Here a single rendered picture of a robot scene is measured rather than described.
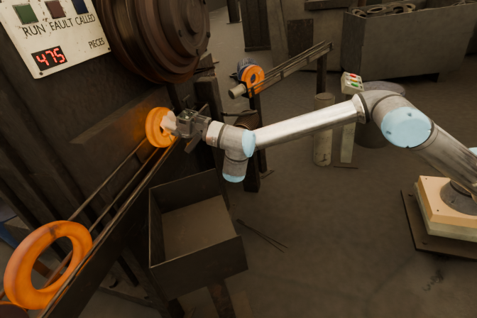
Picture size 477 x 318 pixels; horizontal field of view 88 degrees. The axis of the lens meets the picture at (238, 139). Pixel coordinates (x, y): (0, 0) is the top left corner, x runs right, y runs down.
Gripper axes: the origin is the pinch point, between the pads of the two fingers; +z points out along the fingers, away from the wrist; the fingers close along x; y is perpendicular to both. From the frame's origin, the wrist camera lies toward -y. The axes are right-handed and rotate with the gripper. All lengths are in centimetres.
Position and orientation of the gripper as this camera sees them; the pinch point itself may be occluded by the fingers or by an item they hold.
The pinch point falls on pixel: (160, 123)
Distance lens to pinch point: 100.0
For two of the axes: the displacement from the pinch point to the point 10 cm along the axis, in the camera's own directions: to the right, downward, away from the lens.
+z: -9.5, -2.7, 1.7
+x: -3.0, 5.5, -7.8
